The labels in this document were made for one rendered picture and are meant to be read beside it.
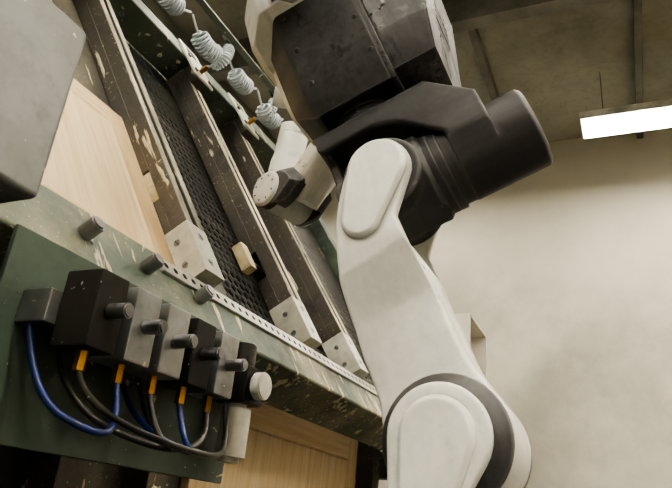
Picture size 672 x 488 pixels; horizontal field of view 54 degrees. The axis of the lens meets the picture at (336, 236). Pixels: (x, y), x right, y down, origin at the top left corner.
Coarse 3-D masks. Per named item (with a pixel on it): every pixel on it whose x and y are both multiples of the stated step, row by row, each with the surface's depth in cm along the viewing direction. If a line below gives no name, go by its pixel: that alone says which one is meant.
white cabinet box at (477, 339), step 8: (464, 320) 483; (472, 320) 493; (464, 328) 480; (472, 328) 512; (480, 328) 513; (472, 336) 532; (480, 336) 530; (472, 344) 533; (480, 344) 530; (480, 352) 528; (480, 360) 525; (480, 368) 522
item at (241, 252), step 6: (234, 246) 165; (240, 246) 164; (246, 246) 166; (234, 252) 164; (240, 252) 163; (246, 252) 163; (240, 258) 162; (246, 258) 162; (240, 264) 162; (246, 264) 161; (252, 264) 161; (246, 270) 161; (252, 270) 162
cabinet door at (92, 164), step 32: (64, 128) 115; (96, 128) 129; (64, 160) 107; (96, 160) 119; (128, 160) 133; (64, 192) 100; (96, 192) 111; (128, 192) 123; (128, 224) 114; (160, 224) 127
